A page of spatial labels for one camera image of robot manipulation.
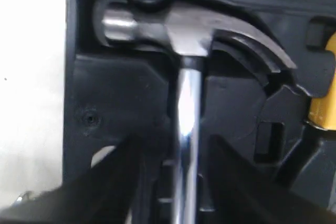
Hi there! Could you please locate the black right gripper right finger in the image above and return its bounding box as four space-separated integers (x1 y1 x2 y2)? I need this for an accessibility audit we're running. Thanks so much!
208 135 335 223

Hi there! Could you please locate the claw hammer black grip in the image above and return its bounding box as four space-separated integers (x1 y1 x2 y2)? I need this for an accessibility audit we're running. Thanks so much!
101 2 296 223

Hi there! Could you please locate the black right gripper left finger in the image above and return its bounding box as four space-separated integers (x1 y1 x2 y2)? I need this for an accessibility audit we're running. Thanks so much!
1 135 168 223

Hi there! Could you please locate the black plastic tool case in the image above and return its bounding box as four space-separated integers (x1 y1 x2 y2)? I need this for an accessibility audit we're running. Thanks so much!
63 0 335 223

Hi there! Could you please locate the yellow measuring tape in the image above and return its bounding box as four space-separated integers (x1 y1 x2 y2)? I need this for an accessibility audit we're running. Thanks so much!
307 31 336 132

